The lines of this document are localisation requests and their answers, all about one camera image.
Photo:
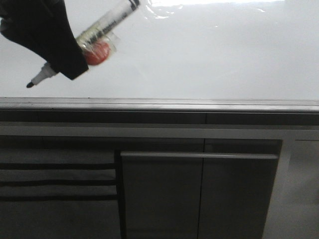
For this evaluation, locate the white whiteboard with metal frame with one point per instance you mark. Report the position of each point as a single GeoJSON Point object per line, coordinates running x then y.
{"type": "Point", "coordinates": [187, 55]}

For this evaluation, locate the grey cabinet with handle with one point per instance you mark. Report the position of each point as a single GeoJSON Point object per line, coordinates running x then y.
{"type": "Point", "coordinates": [207, 189]}

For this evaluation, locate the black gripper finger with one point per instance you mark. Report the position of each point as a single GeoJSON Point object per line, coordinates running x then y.
{"type": "Point", "coordinates": [42, 26]}

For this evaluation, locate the black taped whiteboard marker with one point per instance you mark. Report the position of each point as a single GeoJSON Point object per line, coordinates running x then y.
{"type": "Point", "coordinates": [96, 41]}

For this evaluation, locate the grey louvered panel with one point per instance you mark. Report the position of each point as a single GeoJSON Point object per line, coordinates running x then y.
{"type": "Point", "coordinates": [59, 194]}

